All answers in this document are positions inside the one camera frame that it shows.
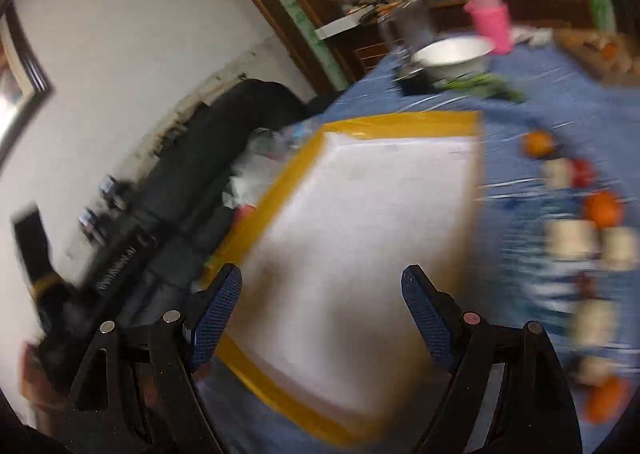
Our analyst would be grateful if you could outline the green leafy vegetable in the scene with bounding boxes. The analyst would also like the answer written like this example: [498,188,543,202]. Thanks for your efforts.
[440,73,526,102]

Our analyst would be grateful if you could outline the black binder clip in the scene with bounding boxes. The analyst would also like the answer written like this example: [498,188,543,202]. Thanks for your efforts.
[395,62,441,96]

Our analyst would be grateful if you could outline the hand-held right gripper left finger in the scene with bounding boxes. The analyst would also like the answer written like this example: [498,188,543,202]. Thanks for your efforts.
[47,263,244,454]

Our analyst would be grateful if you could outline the dark framed picture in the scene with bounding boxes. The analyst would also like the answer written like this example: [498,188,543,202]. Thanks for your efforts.
[0,2,55,170]

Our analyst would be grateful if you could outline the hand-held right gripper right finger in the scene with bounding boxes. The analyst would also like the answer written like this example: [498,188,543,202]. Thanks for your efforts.
[401,264,586,454]

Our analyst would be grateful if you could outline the blue plaid bedsheet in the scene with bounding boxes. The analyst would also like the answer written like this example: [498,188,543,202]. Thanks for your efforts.
[197,39,640,454]

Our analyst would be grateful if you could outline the white bowl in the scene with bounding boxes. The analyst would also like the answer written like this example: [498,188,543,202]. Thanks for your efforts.
[410,37,496,82]

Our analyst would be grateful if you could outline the glass jar with pink sleeve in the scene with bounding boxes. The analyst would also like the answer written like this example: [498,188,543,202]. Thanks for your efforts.
[462,0,513,55]

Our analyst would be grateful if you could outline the yellow cardboard box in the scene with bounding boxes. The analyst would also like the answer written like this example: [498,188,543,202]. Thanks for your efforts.
[197,110,486,445]

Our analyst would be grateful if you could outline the clear plastic bag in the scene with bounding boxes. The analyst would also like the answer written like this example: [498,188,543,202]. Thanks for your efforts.
[220,127,321,210]

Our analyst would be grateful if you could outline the brown cardboard tray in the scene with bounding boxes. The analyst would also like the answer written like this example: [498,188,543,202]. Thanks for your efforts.
[552,27,640,85]

